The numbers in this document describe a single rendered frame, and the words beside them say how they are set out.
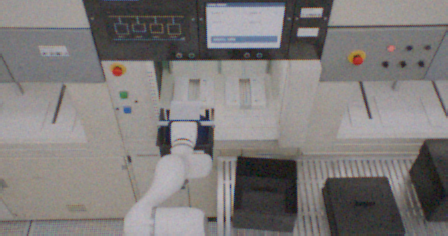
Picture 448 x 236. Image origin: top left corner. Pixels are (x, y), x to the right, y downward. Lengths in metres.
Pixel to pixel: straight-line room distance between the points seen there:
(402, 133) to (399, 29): 0.72
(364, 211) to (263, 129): 0.61
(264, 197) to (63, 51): 1.09
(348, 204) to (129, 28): 1.20
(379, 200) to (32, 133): 1.68
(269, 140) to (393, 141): 0.61
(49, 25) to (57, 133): 0.75
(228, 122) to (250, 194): 0.38
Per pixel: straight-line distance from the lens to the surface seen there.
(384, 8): 1.81
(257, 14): 1.71
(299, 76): 1.88
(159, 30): 1.76
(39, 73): 2.03
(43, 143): 2.43
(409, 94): 2.64
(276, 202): 2.19
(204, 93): 2.41
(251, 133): 2.28
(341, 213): 2.11
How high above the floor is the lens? 2.68
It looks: 50 degrees down
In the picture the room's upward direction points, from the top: 1 degrees clockwise
